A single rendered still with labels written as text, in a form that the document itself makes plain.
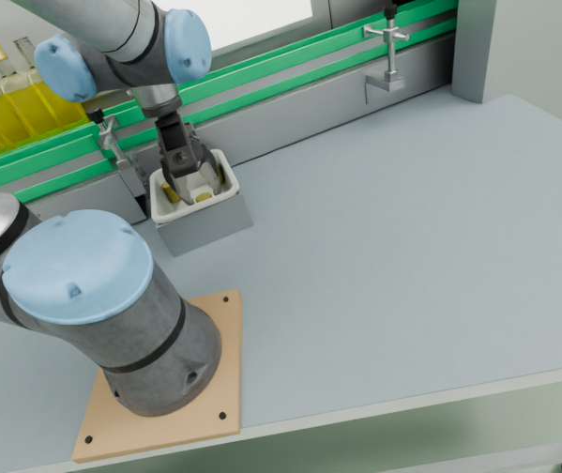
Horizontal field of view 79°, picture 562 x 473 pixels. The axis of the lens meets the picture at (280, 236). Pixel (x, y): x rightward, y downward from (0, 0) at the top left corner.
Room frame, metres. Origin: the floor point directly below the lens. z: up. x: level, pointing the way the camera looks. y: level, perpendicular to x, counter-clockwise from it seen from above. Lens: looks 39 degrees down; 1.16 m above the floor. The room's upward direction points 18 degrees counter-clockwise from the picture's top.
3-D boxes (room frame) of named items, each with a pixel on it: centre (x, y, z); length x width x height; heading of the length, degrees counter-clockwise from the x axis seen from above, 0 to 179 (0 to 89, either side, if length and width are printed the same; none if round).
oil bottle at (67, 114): (0.85, 0.37, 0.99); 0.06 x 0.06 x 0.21; 7
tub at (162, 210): (0.65, 0.14, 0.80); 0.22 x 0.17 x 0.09; 8
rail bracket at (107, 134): (0.74, 0.27, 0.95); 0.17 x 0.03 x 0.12; 8
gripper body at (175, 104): (0.65, 0.13, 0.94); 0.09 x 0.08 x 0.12; 7
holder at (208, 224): (0.68, 0.15, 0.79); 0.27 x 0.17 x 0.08; 8
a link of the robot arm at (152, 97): (0.64, 0.13, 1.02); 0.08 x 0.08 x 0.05
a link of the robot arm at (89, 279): (0.29, 0.20, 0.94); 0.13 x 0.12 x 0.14; 59
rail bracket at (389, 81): (0.82, -0.36, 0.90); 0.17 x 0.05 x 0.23; 8
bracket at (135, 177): (0.76, 0.28, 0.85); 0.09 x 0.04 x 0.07; 8
